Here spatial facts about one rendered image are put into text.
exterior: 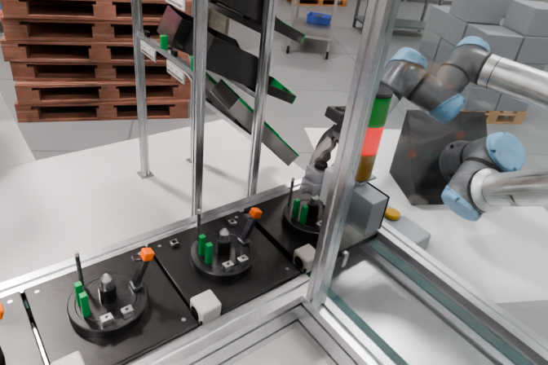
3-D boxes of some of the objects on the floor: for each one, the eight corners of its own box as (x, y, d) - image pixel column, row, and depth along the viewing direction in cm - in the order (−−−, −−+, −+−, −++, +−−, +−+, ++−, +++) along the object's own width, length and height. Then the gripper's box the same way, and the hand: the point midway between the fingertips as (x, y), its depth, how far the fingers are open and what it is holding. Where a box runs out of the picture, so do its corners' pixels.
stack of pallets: (182, 76, 432) (182, -23, 384) (194, 118, 361) (196, 2, 313) (34, 77, 393) (14, -33, 346) (15, 124, 323) (-13, -7, 275)
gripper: (400, 127, 104) (345, 199, 104) (364, 107, 111) (311, 173, 112) (389, 110, 97) (329, 186, 97) (351, 90, 105) (295, 160, 105)
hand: (318, 171), depth 102 cm, fingers closed on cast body, 4 cm apart
